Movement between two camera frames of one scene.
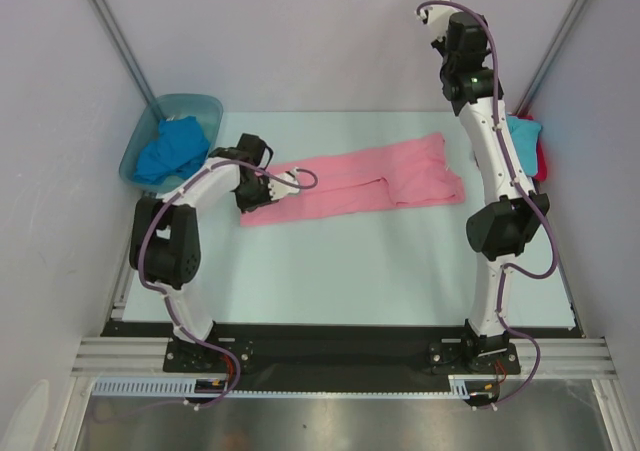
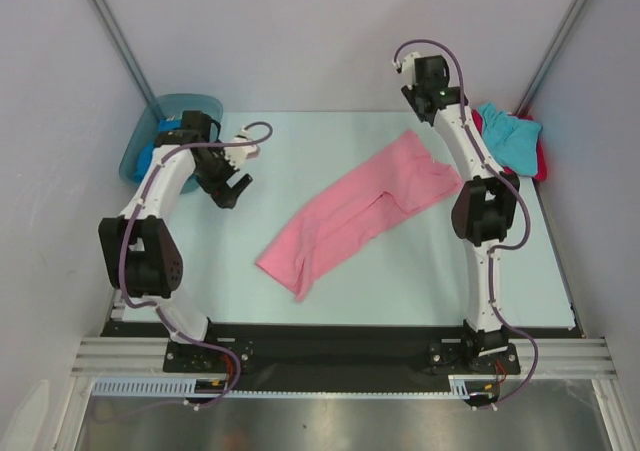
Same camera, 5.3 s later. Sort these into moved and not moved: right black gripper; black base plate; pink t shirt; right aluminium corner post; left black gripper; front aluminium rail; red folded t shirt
Moved: pink t shirt; left black gripper; right black gripper
Not moved: right aluminium corner post; black base plate; front aluminium rail; red folded t shirt
